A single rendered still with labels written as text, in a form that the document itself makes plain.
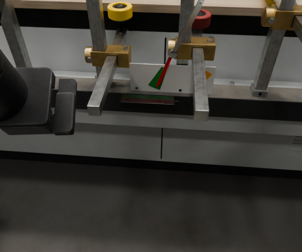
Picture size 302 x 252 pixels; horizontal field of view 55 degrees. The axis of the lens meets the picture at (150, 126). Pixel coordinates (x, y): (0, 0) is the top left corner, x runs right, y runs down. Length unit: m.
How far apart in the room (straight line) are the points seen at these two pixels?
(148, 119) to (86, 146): 0.55
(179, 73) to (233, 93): 0.19
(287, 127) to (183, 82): 0.42
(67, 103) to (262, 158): 1.30
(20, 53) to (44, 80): 0.68
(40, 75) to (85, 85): 0.67
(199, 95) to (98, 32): 0.37
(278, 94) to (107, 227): 0.93
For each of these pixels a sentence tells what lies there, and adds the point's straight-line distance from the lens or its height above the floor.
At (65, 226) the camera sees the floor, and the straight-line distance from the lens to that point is 1.48.
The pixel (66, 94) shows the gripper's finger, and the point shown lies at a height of 1.06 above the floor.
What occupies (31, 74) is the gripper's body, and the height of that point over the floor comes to 1.09.
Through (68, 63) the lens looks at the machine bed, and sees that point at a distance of 1.23.
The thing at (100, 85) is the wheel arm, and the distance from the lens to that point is 0.77.
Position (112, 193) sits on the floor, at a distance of 1.53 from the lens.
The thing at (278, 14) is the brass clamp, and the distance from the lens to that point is 0.86.
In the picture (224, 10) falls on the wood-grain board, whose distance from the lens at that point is 1.06.
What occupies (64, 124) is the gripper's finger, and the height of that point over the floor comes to 1.05.
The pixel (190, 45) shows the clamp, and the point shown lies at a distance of 0.86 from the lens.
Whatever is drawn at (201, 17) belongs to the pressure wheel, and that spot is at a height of 0.91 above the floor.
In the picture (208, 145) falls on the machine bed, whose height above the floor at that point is 0.24.
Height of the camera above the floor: 1.25
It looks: 42 degrees down
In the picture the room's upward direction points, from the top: straight up
